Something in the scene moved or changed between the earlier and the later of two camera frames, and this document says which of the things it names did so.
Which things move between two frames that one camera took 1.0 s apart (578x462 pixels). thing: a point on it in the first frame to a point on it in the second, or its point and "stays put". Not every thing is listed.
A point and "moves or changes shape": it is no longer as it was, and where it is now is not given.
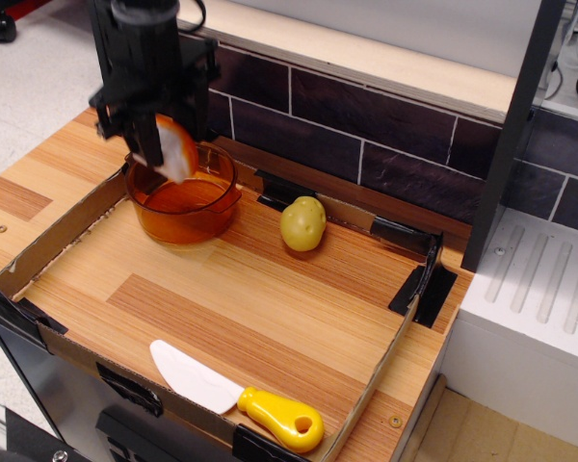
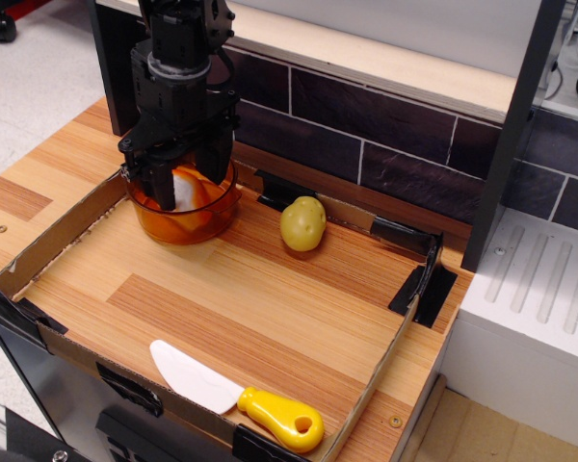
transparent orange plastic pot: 194,210 stays put
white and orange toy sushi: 177,151 moves or changes shape
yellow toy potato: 302,222 stays put
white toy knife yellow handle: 216,393 stays put
